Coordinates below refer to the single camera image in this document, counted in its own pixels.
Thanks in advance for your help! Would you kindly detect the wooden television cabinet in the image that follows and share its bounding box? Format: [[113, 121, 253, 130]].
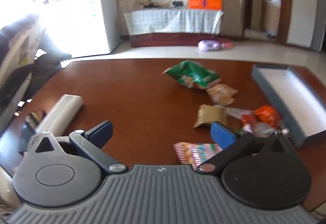
[[131, 31, 222, 48]]

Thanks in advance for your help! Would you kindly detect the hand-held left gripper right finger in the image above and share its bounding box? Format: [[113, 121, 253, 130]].
[[196, 121, 297, 175]]

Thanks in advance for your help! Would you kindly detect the purple white detergent bottle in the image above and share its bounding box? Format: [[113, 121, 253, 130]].
[[198, 40, 221, 51]]

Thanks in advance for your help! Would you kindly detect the gold snack packet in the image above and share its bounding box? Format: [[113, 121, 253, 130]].
[[193, 104, 227, 129]]

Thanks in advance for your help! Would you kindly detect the small clear candy packet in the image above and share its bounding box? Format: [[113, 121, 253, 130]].
[[255, 122, 278, 138]]

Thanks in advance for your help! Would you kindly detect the tan pastry packet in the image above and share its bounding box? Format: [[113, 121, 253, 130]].
[[206, 84, 238, 106]]

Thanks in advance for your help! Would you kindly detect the black smartphone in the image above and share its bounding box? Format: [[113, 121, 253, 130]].
[[18, 109, 47, 155]]

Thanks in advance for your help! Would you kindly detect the large green snack bag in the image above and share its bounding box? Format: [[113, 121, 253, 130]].
[[162, 60, 221, 90]]

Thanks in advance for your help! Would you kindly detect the grey refrigerator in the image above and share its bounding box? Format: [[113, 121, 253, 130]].
[[309, 0, 326, 52]]

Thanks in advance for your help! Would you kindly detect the wooden door frame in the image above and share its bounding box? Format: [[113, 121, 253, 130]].
[[243, 0, 293, 44]]

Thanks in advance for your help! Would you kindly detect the grey cardboard box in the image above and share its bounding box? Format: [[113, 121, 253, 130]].
[[251, 63, 326, 150]]

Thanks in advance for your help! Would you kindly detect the wooden kitchen cabinet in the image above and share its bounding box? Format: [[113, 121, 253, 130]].
[[262, 0, 282, 33]]

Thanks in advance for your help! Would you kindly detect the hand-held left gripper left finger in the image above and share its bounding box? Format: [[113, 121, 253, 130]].
[[27, 120, 128, 175]]

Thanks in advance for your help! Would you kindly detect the white chest freezer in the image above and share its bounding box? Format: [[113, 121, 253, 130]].
[[46, 0, 120, 57]]

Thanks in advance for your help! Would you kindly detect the orange snack packet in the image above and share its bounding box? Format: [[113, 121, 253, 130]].
[[253, 105, 283, 129]]

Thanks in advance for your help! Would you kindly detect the black scooter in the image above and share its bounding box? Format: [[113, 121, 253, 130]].
[[0, 13, 72, 122]]

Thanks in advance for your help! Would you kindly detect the clear nut packet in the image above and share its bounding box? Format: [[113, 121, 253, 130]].
[[225, 107, 255, 120]]

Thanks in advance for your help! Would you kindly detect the white remote control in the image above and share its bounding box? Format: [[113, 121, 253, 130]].
[[34, 94, 84, 135]]

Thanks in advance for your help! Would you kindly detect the colourful striped snack bag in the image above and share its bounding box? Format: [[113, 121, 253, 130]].
[[173, 142, 223, 171]]

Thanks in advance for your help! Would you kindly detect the pale patterned tablecloth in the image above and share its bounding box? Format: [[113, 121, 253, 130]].
[[124, 8, 224, 35]]

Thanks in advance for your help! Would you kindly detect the red clear snack packet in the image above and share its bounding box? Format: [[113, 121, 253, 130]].
[[241, 115, 258, 134]]

